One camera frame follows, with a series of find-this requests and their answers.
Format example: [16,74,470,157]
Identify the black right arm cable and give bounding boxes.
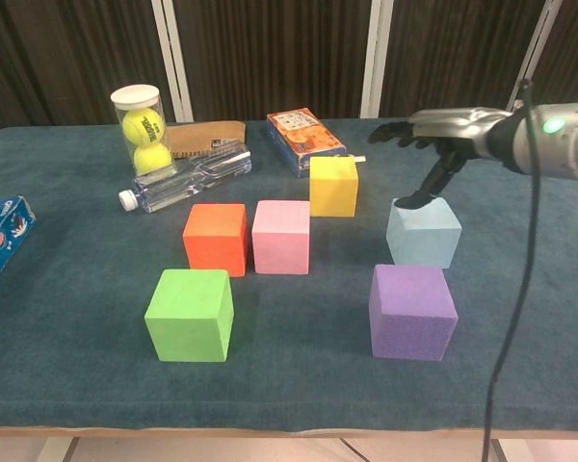
[481,79,541,462]

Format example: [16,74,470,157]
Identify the orange foam cube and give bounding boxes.
[182,202,249,278]

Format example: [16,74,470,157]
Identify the green foam cube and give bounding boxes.
[144,268,235,364]

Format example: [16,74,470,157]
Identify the light blue foam cube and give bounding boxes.
[385,195,463,270]

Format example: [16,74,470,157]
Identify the teal table cloth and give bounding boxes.
[0,114,578,434]

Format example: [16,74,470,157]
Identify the thin black floor cable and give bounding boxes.
[339,436,363,462]

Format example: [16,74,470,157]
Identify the clear tennis ball tube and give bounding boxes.
[109,84,179,178]

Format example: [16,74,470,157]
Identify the orange blue cracker box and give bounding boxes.
[266,109,347,179]

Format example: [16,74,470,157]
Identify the blue Oreo cookie box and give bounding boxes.
[0,194,38,305]

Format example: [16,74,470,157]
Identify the pink foam cube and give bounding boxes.
[250,199,312,276]

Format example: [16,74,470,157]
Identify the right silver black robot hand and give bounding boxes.
[368,106,512,211]

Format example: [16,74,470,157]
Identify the yellow foam cube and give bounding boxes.
[308,156,360,218]

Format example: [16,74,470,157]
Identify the white metal frame post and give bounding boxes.
[359,0,395,119]
[151,0,195,124]
[505,0,564,116]

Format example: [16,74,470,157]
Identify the brown cardboard packet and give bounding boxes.
[166,119,247,163]

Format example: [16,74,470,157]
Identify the yellow tennis ball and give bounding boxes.
[121,107,164,146]
[132,142,173,176]

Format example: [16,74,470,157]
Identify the purple foam cube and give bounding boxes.
[368,263,460,362]

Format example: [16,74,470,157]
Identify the clear plastic water bottle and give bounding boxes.
[118,142,253,215]

